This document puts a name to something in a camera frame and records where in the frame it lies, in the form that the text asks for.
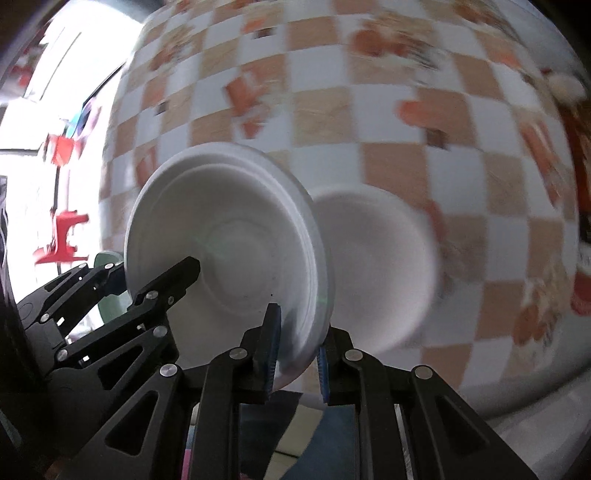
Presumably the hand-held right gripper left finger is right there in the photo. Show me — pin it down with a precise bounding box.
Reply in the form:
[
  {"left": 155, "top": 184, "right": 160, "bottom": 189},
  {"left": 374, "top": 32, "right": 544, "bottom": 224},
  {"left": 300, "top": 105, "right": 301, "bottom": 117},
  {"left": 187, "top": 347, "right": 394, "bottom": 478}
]
[{"left": 60, "top": 302, "right": 283, "bottom": 480}]

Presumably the green plate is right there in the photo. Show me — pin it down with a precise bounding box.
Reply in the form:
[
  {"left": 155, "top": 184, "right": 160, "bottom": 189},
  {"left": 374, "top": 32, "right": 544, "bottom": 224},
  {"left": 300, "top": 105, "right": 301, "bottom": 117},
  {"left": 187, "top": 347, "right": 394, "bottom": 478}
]
[{"left": 95, "top": 250, "right": 132, "bottom": 330}]

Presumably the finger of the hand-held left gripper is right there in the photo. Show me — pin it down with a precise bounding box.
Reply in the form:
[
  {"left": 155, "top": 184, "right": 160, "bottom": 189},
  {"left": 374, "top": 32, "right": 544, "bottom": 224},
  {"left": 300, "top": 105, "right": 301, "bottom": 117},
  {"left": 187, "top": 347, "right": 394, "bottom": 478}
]
[
  {"left": 18, "top": 262, "right": 126, "bottom": 335},
  {"left": 53, "top": 256, "right": 201, "bottom": 416}
]

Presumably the red plastic container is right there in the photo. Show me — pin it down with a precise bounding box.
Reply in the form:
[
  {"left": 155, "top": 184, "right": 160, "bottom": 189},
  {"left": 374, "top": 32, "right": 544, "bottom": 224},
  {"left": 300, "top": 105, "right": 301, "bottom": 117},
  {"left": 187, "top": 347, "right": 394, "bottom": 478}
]
[{"left": 44, "top": 134, "right": 77, "bottom": 164}]

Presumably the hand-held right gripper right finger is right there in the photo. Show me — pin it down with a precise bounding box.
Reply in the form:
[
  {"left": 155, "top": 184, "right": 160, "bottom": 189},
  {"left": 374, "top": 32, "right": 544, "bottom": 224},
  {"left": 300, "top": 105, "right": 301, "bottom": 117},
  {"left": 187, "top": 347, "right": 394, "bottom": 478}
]
[{"left": 318, "top": 325, "right": 539, "bottom": 480}]

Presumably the purple plastic basin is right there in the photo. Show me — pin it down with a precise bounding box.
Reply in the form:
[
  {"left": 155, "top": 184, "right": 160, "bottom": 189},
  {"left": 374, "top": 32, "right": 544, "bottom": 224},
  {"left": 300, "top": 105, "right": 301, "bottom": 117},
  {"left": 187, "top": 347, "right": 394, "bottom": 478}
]
[{"left": 69, "top": 104, "right": 100, "bottom": 139}]

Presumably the white foam bowl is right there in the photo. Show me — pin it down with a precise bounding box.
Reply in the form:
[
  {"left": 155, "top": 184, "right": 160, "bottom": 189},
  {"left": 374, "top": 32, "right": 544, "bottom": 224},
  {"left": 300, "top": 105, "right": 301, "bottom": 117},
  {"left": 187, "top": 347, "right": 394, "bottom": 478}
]
[
  {"left": 124, "top": 142, "right": 334, "bottom": 391},
  {"left": 309, "top": 185, "right": 441, "bottom": 352}
]

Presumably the checkered printed tablecloth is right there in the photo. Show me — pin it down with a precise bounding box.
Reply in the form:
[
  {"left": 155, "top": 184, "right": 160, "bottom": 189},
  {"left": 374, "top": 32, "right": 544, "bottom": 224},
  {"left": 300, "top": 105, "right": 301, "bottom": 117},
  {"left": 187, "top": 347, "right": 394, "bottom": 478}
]
[{"left": 97, "top": 0, "right": 591, "bottom": 416}]

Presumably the red plastic stool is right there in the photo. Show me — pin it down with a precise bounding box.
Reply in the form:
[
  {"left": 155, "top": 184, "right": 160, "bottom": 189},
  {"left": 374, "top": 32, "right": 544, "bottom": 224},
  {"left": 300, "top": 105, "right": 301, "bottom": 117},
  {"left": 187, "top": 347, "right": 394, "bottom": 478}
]
[{"left": 34, "top": 210, "right": 90, "bottom": 265}]

